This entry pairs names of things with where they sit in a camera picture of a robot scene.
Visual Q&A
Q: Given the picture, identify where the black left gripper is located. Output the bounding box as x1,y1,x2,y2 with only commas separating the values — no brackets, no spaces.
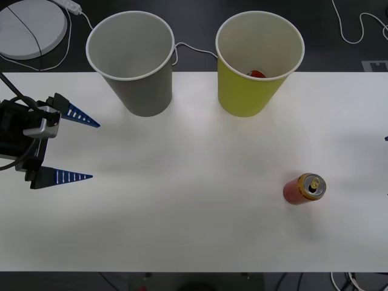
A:
0,93,101,190

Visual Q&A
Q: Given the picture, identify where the orange and red can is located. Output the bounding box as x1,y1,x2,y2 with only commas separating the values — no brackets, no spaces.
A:
283,172,327,206

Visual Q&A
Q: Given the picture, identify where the grey plastic bin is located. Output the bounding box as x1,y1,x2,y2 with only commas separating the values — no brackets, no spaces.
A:
85,10,176,118

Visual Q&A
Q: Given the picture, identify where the white round disc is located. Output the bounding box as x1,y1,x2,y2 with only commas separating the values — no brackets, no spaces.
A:
0,0,69,61

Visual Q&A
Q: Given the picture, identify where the yellow-green plastic bin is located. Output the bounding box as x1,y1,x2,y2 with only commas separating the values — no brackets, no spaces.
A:
215,10,305,118

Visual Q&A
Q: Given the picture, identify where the white coiled cable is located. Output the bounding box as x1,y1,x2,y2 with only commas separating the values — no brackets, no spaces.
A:
329,272,364,291

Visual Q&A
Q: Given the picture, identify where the thin white looped cable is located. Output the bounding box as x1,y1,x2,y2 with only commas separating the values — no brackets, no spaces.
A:
0,5,73,72

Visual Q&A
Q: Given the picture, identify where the white wavy cable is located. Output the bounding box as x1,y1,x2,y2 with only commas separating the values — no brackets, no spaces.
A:
331,0,388,44

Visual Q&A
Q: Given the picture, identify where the thin black cable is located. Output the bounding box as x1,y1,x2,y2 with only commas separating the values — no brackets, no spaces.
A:
6,5,42,58

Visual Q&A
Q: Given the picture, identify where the white power strip cable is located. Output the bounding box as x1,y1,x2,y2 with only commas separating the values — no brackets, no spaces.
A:
79,10,219,66

